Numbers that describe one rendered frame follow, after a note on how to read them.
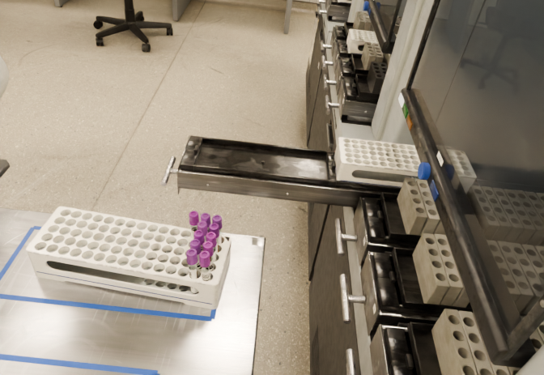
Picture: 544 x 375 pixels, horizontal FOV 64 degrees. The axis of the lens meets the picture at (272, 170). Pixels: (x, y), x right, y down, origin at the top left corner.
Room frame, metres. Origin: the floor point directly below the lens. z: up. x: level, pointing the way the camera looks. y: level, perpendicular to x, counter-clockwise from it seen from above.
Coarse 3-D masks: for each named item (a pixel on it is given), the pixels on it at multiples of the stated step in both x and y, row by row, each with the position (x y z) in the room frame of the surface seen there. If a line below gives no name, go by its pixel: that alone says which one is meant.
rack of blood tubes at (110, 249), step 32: (64, 224) 0.46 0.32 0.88; (96, 224) 0.47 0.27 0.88; (128, 224) 0.48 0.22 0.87; (160, 224) 0.49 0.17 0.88; (32, 256) 0.40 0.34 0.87; (64, 256) 0.40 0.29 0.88; (96, 256) 0.41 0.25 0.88; (128, 256) 0.41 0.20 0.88; (160, 256) 0.42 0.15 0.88; (224, 256) 0.44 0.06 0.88; (160, 288) 0.39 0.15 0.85
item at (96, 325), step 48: (0, 240) 0.46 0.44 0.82; (240, 240) 0.53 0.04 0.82; (0, 288) 0.37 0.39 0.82; (48, 288) 0.38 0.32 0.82; (96, 288) 0.39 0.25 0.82; (240, 288) 0.43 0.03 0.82; (0, 336) 0.30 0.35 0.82; (48, 336) 0.31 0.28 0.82; (96, 336) 0.32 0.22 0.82; (144, 336) 0.32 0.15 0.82; (192, 336) 0.33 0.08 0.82; (240, 336) 0.34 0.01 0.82
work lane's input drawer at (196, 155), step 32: (192, 160) 0.75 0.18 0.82; (224, 160) 0.78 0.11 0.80; (256, 160) 0.79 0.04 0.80; (288, 160) 0.81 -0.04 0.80; (320, 160) 0.82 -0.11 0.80; (224, 192) 0.72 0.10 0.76; (256, 192) 0.72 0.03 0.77; (288, 192) 0.72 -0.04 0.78; (320, 192) 0.72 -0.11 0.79; (352, 192) 0.73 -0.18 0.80; (384, 192) 0.74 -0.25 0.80
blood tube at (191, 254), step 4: (188, 252) 0.39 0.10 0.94; (192, 252) 0.40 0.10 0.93; (196, 252) 0.39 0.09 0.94; (188, 256) 0.39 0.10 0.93; (192, 256) 0.39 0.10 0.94; (196, 256) 0.39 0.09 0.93; (188, 260) 0.39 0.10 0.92; (192, 260) 0.39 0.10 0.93; (196, 260) 0.39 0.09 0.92; (192, 264) 0.39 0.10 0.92; (196, 264) 0.39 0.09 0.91; (192, 268) 0.39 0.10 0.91; (196, 268) 0.39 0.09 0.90; (192, 272) 0.39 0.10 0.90; (196, 272) 0.39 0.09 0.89; (192, 276) 0.39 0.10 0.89; (196, 276) 0.39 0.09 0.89; (192, 288) 0.39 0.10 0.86; (192, 292) 0.39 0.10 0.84; (196, 292) 0.39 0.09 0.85
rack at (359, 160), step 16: (352, 144) 0.82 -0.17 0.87; (368, 144) 0.84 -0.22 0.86; (384, 144) 0.84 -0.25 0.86; (400, 144) 0.84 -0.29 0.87; (336, 160) 0.80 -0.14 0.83; (352, 160) 0.76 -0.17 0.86; (368, 160) 0.76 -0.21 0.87; (384, 160) 0.78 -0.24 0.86; (400, 160) 0.78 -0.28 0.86; (416, 160) 0.79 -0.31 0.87; (352, 176) 0.74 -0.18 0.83; (368, 176) 0.78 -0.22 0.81; (384, 176) 0.79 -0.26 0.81; (400, 176) 0.80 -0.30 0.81; (416, 176) 0.75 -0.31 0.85
